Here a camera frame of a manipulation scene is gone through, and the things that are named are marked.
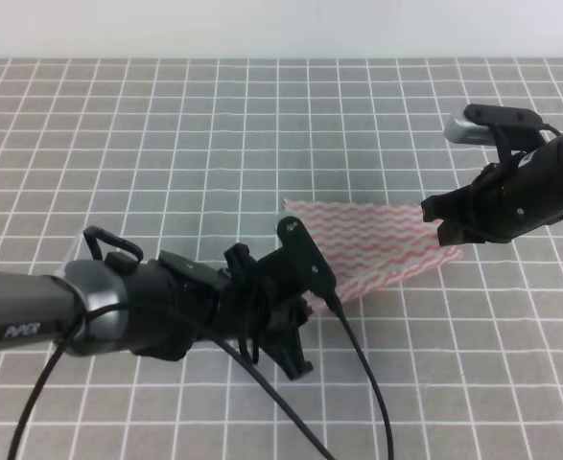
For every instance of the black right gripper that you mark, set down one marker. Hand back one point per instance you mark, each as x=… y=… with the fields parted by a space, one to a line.
x=514 y=198

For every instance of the grey checked tablecloth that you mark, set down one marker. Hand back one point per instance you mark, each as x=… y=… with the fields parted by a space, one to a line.
x=192 y=155

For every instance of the pink wavy striped towel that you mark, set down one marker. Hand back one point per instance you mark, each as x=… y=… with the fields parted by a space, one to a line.
x=372 y=246

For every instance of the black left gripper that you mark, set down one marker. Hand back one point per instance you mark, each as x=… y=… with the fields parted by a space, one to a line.
x=261 y=307

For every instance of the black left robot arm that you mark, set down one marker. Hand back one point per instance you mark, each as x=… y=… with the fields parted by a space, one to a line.
x=160 y=308

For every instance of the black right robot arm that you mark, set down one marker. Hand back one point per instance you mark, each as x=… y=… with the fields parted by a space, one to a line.
x=548 y=148

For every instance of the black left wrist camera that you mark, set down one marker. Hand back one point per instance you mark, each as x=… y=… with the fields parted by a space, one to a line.
x=308 y=264

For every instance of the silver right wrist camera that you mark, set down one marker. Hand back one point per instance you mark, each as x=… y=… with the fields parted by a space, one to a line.
x=483 y=125

